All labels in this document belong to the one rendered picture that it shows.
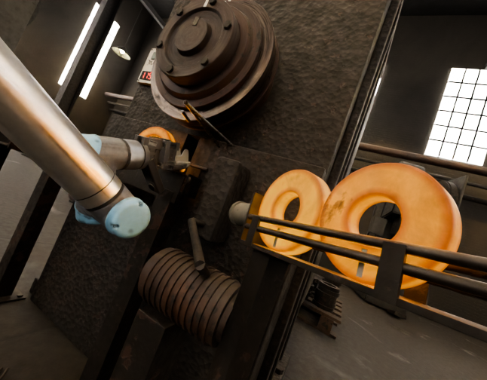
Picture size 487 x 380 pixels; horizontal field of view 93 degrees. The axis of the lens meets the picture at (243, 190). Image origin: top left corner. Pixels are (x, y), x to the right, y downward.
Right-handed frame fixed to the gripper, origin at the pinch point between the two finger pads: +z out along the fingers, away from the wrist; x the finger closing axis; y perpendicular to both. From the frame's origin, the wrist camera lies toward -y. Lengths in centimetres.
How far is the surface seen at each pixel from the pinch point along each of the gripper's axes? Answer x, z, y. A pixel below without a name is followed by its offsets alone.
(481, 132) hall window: -268, 684, 160
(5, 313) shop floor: 47, -28, -70
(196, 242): -23.9, -20.5, -12.3
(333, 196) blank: -49, -24, 7
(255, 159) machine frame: -21.2, 7.1, 7.3
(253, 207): -34.3, -17.9, -0.8
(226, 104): -9.7, 1.5, 21.5
